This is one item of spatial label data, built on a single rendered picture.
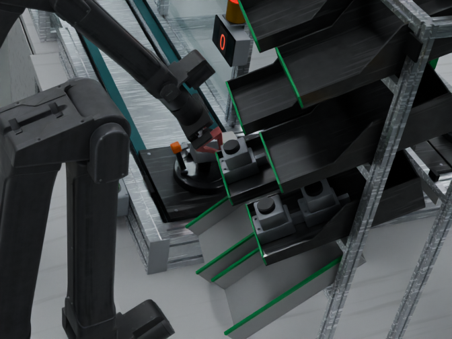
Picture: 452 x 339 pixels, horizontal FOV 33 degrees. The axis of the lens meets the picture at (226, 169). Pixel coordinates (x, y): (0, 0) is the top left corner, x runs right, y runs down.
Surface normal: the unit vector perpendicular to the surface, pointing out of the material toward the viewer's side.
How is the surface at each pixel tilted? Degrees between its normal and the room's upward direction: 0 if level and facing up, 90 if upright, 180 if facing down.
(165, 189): 0
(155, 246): 90
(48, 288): 0
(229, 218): 45
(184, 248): 90
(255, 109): 25
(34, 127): 13
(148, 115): 0
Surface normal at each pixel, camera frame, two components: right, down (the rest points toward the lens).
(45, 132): -0.07, -0.69
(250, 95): -0.29, -0.68
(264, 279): -0.60, -0.51
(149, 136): 0.12, -0.77
